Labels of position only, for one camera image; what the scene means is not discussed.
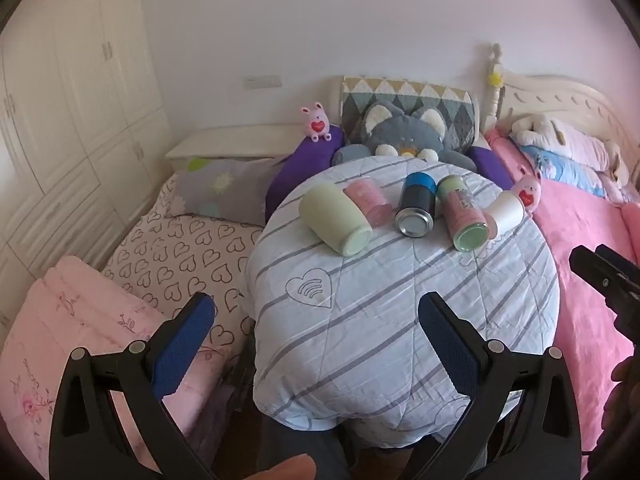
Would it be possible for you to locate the wall socket panel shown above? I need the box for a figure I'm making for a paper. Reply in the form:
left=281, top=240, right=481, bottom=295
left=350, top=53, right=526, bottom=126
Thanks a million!
left=243, top=75, right=282, bottom=91

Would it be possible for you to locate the pink bunny toy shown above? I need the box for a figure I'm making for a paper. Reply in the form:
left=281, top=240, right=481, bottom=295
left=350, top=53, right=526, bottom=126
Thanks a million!
left=510, top=167, right=542, bottom=214
left=300, top=102, right=332, bottom=143

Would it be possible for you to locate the heart patterned sheet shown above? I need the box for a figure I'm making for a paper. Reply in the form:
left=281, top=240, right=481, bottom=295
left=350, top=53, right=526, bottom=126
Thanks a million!
left=102, top=177, right=262, bottom=359

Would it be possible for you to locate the triangle patterned cushion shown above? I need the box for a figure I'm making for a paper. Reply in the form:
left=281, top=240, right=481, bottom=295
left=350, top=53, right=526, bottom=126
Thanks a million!
left=340, top=76, right=478, bottom=153

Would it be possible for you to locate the white dog plush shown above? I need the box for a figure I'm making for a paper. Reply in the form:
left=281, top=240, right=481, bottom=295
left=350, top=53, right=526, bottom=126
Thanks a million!
left=511, top=114, right=630, bottom=188

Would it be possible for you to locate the cream nightstand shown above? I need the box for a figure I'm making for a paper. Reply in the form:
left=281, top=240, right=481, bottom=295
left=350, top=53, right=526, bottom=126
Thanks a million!
left=165, top=125, right=304, bottom=170

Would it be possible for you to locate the grey dotted pillow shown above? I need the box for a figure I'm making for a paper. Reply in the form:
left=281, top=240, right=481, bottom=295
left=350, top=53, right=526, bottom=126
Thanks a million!
left=166, top=157, right=286, bottom=226

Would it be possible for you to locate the striped white quilt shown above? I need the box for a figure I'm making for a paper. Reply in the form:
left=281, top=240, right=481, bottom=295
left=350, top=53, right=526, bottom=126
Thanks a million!
left=243, top=185, right=560, bottom=448

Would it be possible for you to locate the pink bunny toy right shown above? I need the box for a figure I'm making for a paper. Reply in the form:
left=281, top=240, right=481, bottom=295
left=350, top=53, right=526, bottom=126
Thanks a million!
left=510, top=167, right=542, bottom=214

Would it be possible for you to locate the blue cartoon pillow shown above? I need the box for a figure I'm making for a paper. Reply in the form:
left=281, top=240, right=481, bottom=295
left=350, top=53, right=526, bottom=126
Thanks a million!
left=518, top=145, right=625, bottom=204

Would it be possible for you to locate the folded pink blanket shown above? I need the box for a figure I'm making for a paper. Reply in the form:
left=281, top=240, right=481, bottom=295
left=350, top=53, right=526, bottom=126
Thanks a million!
left=1, top=257, right=228, bottom=477

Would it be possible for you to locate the person's right hand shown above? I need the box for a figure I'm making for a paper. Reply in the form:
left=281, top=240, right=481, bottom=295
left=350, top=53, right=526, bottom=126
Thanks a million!
left=611, top=356, right=634, bottom=392

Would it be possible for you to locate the white paper cup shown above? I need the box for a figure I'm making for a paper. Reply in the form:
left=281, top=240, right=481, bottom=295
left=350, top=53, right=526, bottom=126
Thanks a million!
left=483, top=191, right=525, bottom=240

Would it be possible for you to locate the pink bunny toy left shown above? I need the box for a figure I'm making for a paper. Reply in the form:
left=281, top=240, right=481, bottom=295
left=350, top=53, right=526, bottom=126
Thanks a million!
left=300, top=102, right=332, bottom=143

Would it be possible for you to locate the pale green cup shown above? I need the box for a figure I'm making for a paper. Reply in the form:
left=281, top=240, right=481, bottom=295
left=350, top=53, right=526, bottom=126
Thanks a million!
left=298, top=182, right=372, bottom=257

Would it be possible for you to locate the pink bedspread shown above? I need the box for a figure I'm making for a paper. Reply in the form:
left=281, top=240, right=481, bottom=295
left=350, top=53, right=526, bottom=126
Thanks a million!
left=484, top=129, right=640, bottom=480

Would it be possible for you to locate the pink and green tumbler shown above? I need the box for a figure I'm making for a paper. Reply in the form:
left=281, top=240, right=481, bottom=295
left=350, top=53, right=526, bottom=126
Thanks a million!
left=437, top=174, right=488, bottom=252

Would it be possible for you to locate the grey cat plush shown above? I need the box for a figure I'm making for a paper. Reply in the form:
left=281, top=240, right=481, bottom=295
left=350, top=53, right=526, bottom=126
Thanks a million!
left=331, top=101, right=477, bottom=172

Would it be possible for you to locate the purple pillow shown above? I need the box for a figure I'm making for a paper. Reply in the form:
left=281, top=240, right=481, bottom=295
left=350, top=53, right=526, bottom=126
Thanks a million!
left=265, top=125, right=514, bottom=221

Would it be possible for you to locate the cream wardrobe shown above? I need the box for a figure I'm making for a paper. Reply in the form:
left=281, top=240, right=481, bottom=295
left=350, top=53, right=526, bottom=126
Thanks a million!
left=1, top=0, right=175, bottom=330

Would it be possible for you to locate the blue and black can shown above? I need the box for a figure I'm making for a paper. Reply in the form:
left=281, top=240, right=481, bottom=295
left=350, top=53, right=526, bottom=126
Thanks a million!
left=394, top=172, right=436, bottom=238

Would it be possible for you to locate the small pink cup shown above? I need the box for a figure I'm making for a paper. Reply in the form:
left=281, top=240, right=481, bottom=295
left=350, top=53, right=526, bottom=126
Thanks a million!
left=343, top=178, right=393, bottom=228

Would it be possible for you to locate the cream bed headboard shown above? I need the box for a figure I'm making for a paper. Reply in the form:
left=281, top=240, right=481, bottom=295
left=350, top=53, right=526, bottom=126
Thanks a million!
left=480, top=44, right=639, bottom=184

